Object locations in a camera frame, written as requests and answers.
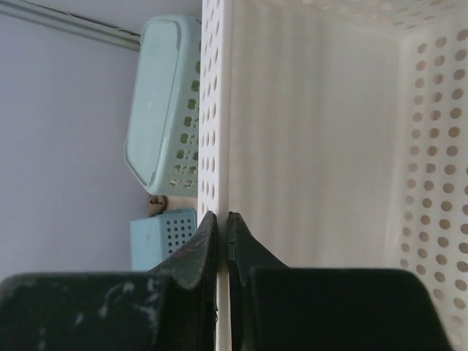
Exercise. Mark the light blue plastic bin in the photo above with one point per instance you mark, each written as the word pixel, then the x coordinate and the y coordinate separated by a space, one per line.
pixel 154 239

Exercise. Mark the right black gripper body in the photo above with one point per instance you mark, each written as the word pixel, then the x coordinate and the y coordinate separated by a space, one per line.
pixel 330 310

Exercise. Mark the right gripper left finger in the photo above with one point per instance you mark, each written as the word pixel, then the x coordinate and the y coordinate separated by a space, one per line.
pixel 194 252

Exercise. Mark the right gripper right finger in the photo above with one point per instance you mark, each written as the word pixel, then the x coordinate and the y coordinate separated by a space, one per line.
pixel 248 256

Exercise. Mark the teal perforated basket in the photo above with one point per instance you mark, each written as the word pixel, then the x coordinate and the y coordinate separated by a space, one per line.
pixel 161 148

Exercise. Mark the white perforated bin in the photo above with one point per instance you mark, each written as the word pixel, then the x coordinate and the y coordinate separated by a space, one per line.
pixel 338 130

